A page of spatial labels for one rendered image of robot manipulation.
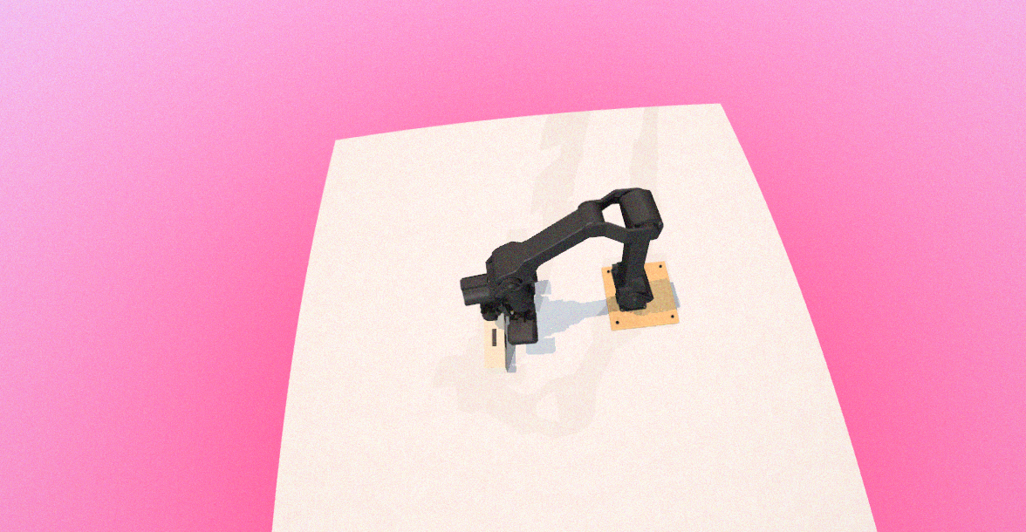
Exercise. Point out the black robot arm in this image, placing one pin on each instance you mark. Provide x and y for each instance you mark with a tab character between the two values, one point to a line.
513	266

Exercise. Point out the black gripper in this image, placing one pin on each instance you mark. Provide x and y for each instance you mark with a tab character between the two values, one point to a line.
523	323

